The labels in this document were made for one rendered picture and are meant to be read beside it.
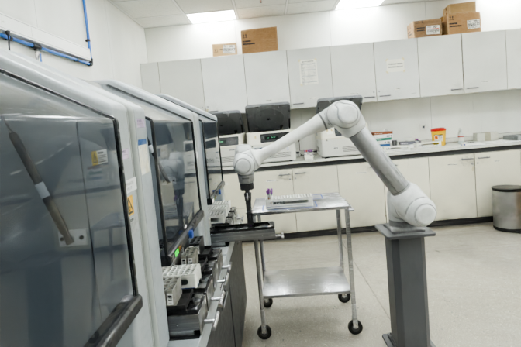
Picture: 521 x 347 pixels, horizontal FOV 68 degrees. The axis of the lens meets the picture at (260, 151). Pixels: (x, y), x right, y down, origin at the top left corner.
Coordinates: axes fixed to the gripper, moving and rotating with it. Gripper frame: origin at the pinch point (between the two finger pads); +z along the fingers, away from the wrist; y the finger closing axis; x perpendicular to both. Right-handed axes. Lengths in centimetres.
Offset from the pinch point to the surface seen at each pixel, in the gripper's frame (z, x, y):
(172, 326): 6, -20, 97
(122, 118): -56, -20, 117
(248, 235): 5.8, -0.9, 11.3
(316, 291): 56, 36, -25
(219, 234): 4.1, -15.8, 11.3
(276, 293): 56, 10, -28
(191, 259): -3, -19, 66
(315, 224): 70, 58, -224
